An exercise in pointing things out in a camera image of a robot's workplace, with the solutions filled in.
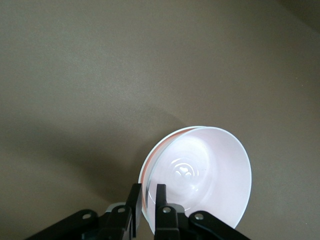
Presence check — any pink bowl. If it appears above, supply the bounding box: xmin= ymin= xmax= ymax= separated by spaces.
xmin=145 ymin=126 xmax=253 ymax=230

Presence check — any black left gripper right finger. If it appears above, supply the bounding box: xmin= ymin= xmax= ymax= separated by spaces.
xmin=155 ymin=184 xmax=251 ymax=240

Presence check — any white bowl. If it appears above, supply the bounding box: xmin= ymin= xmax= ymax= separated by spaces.
xmin=138 ymin=125 xmax=201 ymax=227

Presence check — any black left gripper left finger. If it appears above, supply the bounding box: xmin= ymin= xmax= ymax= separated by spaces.
xmin=24 ymin=183 xmax=143 ymax=240

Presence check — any brown table cover sheet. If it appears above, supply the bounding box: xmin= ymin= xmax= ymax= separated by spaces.
xmin=0 ymin=0 xmax=320 ymax=240

